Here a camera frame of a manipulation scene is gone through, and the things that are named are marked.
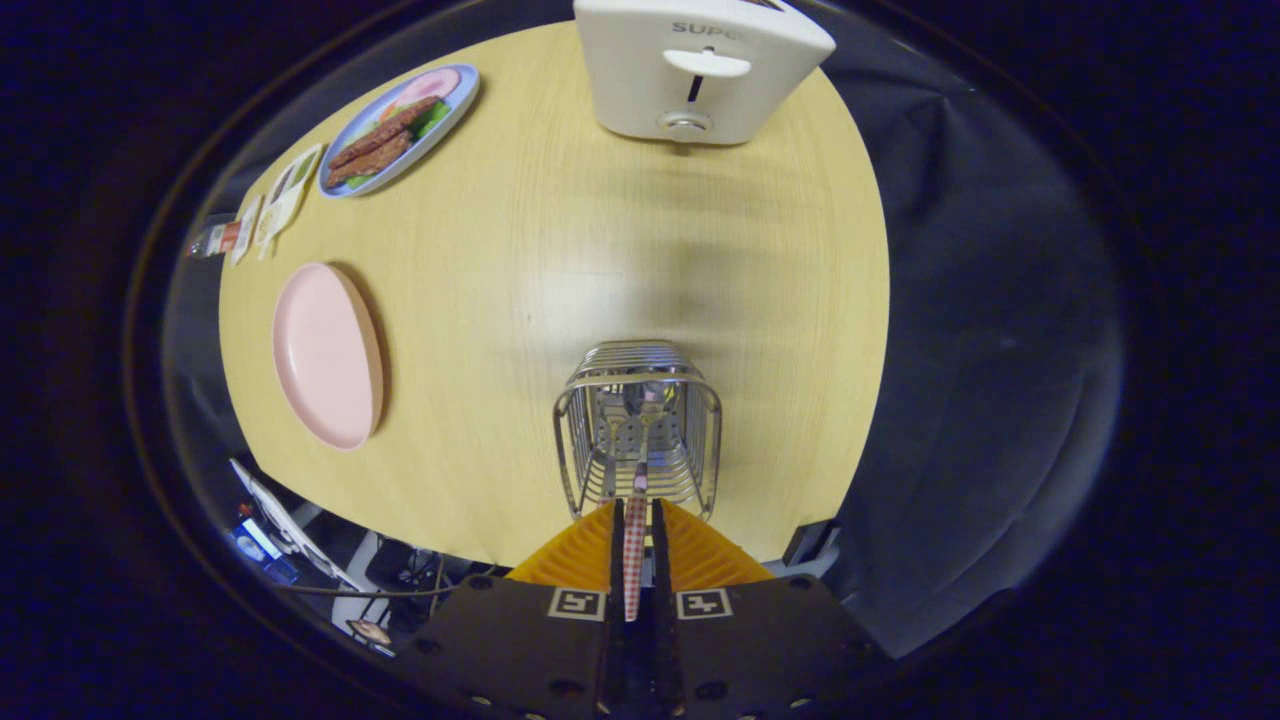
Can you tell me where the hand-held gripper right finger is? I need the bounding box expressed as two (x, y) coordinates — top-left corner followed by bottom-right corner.
(650, 498), (871, 720)

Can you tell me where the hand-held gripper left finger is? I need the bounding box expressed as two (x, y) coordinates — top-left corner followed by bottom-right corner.
(395, 498), (627, 720)

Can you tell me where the spoon with red checked handle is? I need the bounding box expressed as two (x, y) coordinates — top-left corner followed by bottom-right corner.
(622, 378), (676, 623)

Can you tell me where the white bar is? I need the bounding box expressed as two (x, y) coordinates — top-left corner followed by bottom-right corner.
(228, 458), (363, 593)

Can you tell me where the blue lit device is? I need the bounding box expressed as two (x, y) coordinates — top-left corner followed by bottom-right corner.
(232, 518), (301, 586)

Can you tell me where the pink round plate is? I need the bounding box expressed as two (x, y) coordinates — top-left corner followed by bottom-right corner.
(272, 262), (385, 452)

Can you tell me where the brown grilled meat strip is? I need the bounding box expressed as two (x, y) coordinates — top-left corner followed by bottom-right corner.
(328, 95), (443, 171)
(328, 130), (413, 188)

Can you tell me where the white toaster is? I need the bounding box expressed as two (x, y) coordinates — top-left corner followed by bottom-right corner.
(573, 0), (837, 146)

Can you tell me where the white divided grain tray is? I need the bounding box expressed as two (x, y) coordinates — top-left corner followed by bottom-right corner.
(254, 143), (326, 261)

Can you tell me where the blue oval plate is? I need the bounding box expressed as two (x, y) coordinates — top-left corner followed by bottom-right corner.
(317, 63), (481, 199)

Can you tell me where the small white square tray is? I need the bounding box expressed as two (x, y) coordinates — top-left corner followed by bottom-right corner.
(230, 195), (264, 267)

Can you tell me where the pink ham slice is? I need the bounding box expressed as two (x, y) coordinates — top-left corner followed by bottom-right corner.
(395, 67), (463, 109)

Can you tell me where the clear water bottle red label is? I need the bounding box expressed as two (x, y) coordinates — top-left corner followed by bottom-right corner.
(185, 220), (243, 259)

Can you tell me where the metal wire cutlery basket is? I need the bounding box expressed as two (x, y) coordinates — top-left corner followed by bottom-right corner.
(553, 340), (723, 523)

